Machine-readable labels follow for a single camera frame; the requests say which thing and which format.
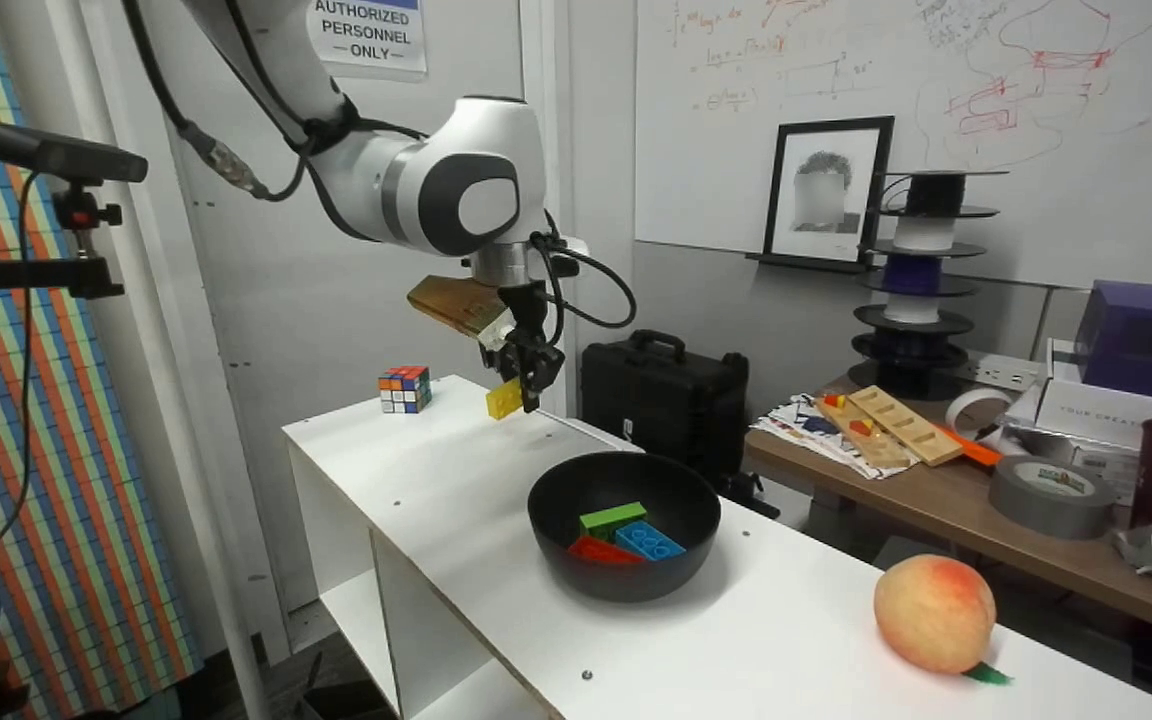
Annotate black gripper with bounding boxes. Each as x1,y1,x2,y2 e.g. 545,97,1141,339
475,273,567,415

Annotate yellow Lego brick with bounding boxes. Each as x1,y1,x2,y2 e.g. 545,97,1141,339
484,376,531,426

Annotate green Lego brick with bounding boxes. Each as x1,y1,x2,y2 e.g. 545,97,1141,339
577,498,655,537

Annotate red Lego brick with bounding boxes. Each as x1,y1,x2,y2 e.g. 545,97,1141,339
566,533,646,575

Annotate blue Lego brick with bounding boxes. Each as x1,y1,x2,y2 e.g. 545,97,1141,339
609,518,694,567

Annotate black bowl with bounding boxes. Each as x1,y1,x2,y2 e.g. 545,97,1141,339
524,448,727,608

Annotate Rubik's cube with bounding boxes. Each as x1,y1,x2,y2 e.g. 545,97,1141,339
375,362,435,419

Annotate black hard carrying case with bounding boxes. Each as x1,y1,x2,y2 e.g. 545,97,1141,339
577,323,758,489

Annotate white shelf unit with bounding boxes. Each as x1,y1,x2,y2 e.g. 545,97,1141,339
280,371,1152,720

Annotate printed papers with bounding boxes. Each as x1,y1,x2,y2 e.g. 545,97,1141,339
748,387,922,485

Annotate black framed portrait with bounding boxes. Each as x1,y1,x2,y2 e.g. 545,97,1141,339
761,114,902,279

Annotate authorized personnel sign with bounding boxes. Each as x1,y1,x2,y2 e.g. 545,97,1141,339
308,0,431,80

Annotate wooden puzzle board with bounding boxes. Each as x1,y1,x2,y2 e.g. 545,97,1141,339
815,381,968,477

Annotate stack of filament spools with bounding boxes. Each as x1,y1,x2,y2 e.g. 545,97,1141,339
844,163,1015,404

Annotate wooden desk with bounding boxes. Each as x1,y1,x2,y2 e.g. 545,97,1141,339
739,381,1152,657

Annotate white tape roll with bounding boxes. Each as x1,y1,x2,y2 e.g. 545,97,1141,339
942,386,1023,444

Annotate orange tool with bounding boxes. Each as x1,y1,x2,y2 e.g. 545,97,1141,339
942,426,1011,477

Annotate toy peach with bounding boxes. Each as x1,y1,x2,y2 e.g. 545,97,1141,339
868,547,1015,693

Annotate colourful striped cloth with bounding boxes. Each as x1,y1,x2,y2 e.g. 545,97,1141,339
0,0,230,720

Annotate whiteboard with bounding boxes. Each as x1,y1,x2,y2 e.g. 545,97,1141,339
630,0,1152,292

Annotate white cardboard box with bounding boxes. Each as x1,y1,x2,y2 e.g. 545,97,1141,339
1003,347,1152,461

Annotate purple box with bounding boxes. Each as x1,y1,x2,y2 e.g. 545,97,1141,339
1075,276,1152,414

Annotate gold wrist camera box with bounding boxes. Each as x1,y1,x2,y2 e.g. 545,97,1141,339
406,273,516,339

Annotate black camera on stand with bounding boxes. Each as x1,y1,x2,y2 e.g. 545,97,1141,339
0,121,157,304

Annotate grey duct tape roll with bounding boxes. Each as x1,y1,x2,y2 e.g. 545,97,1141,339
984,452,1123,544

